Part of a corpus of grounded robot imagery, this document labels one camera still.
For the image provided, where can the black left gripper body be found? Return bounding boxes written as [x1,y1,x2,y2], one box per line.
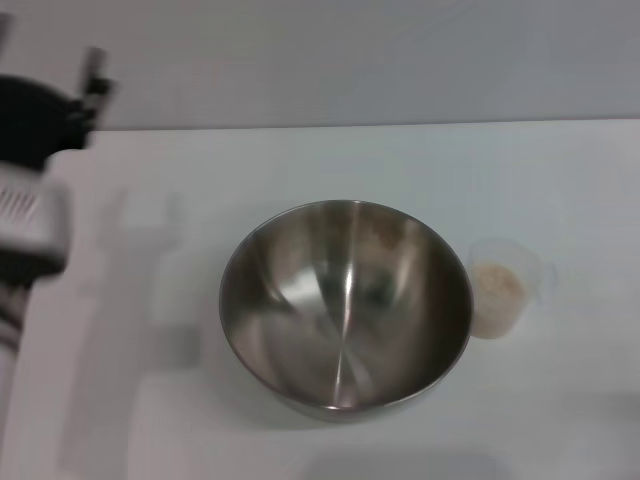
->
[0,73,100,174]

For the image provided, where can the stainless steel mixing bowl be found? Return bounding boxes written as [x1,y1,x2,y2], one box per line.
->
[217,199,475,425]

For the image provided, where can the white rice grains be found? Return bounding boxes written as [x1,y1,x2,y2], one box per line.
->
[472,263,526,341]

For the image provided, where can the clear plastic measuring cup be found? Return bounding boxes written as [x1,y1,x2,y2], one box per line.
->
[467,238,558,342]

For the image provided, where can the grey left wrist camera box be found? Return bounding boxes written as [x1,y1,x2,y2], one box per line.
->
[0,164,72,275]

